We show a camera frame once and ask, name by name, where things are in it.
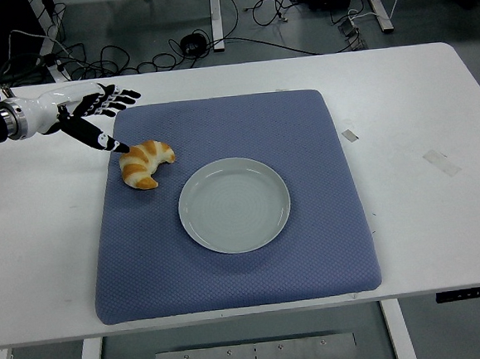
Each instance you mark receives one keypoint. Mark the grey round plate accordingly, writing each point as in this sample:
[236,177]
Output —
[234,207]

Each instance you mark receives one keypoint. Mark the white background desk leg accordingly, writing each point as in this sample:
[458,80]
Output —
[216,15]
[50,40]
[378,2]

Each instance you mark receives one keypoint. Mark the clear tape strip large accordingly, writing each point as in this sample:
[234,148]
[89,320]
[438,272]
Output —
[441,163]

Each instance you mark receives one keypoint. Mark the grey foot pedal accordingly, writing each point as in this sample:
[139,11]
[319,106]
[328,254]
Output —
[352,35]

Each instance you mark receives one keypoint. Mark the croissant bread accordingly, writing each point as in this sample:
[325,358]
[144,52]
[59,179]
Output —
[145,164]

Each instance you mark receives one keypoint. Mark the black table control panel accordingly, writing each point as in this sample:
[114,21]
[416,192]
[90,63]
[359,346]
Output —
[473,293]

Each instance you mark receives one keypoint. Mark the clear tape strip small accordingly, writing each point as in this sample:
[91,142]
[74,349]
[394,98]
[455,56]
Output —
[349,134]

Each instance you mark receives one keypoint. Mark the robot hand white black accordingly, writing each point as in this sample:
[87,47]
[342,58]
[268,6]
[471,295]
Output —
[47,107]

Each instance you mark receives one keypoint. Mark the blue quilted mat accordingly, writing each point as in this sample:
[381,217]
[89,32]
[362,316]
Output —
[239,279]

